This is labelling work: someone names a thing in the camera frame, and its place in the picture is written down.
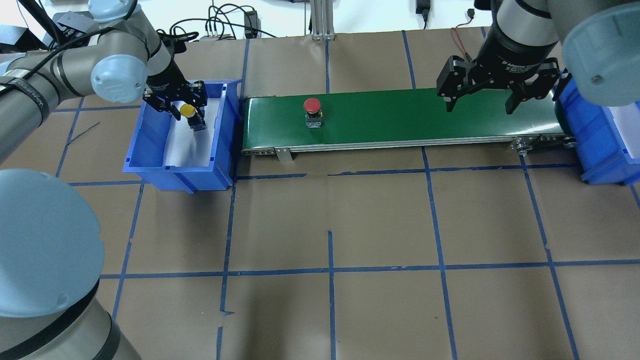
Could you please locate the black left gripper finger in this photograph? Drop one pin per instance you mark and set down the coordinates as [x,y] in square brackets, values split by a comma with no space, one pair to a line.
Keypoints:
[199,97]
[162,102]

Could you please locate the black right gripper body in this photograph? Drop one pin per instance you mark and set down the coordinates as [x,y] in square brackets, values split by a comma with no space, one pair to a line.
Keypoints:
[510,51]

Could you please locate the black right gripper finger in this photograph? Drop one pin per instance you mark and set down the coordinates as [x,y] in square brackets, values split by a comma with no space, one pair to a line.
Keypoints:
[523,91]
[453,82]

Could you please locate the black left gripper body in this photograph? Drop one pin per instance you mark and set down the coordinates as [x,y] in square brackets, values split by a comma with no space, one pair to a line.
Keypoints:
[166,76]

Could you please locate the yellow push button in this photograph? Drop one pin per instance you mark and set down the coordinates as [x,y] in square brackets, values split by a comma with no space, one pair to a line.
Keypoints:
[193,116]

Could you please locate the red push button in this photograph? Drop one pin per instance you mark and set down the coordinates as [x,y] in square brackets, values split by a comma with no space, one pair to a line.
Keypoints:
[313,113]

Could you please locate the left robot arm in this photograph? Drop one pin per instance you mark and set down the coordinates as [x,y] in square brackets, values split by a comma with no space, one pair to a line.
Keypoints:
[52,256]

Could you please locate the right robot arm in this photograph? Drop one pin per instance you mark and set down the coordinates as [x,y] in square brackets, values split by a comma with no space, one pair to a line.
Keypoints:
[534,47]

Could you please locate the white foam pad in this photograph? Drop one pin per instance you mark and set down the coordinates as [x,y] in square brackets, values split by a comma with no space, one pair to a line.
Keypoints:
[185,148]

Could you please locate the blue bin left side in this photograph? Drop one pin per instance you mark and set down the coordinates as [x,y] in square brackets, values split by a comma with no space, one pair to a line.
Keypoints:
[144,156]

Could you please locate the green conveyor belt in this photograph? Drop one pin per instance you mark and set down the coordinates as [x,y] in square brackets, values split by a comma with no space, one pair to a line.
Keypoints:
[276,125]

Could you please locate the black power adapter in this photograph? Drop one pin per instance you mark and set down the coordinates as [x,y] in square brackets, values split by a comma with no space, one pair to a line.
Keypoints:
[423,7]

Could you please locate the white foam pad right bin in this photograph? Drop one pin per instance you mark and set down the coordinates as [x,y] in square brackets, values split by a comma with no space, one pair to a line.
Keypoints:
[627,121]

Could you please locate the aluminium frame post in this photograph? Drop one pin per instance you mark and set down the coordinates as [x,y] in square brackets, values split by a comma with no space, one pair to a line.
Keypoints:
[322,20]

